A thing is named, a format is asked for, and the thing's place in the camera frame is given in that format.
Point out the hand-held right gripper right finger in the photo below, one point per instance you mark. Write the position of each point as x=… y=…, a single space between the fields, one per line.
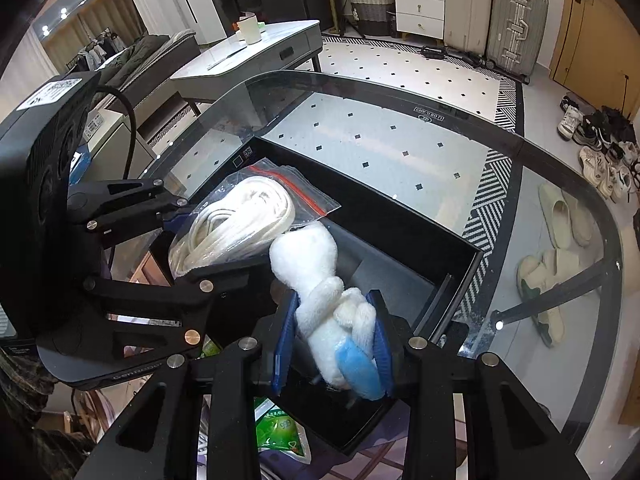
x=382 y=347

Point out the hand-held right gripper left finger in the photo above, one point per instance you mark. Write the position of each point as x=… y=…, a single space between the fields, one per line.
x=284 y=345

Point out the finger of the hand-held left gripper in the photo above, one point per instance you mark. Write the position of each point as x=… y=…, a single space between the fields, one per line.
x=150 y=305
x=125 y=205

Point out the white plush toy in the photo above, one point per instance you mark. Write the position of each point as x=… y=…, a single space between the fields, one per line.
x=320 y=280

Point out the black storage box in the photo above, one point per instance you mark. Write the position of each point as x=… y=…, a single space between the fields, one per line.
x=400 y=270

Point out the zip bag of white laces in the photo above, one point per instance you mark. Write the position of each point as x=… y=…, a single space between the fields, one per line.
x=235 y=220

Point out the person's left forearm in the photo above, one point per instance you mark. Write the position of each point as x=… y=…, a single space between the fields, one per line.
x=30 y=430

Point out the green white medicine packet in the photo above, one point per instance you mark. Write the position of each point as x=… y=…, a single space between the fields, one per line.
x=280 y=430

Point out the printed cloth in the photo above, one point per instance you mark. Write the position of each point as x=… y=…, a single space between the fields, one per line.
x=370 y=462

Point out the dark green jacket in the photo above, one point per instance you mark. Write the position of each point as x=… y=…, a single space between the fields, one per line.
x=140 y=57

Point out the grey sofa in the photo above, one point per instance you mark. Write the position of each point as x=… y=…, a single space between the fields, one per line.
x=177 y=60

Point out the cream slipper green mark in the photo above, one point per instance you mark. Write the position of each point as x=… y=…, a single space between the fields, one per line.
x=537 y=290

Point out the grey side desk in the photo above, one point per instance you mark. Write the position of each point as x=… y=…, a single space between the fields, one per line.
x=260 y=57

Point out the white cup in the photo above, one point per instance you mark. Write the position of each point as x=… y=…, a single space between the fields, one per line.
x=250 y=30

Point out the beige slipper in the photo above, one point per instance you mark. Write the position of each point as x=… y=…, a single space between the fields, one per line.
x=555 y=215
x=582 y=220

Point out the black white patterned rug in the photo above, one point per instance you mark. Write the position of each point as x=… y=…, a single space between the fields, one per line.
x=400 y=70

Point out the pile of shoes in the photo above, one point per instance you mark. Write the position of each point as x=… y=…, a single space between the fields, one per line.
x=605 y=140

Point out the woven basket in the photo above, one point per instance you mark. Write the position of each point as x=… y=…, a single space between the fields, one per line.
x=370 y=10

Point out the white dressing table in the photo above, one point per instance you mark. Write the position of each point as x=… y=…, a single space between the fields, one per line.
x=417 y=5

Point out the silver suitcase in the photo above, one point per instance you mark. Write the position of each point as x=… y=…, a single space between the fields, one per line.
x=517 y=25

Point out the beige suitcase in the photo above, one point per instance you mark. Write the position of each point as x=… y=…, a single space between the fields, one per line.
x=467 y=5

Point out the wooden door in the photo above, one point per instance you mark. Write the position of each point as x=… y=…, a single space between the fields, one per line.
x=590 y=25

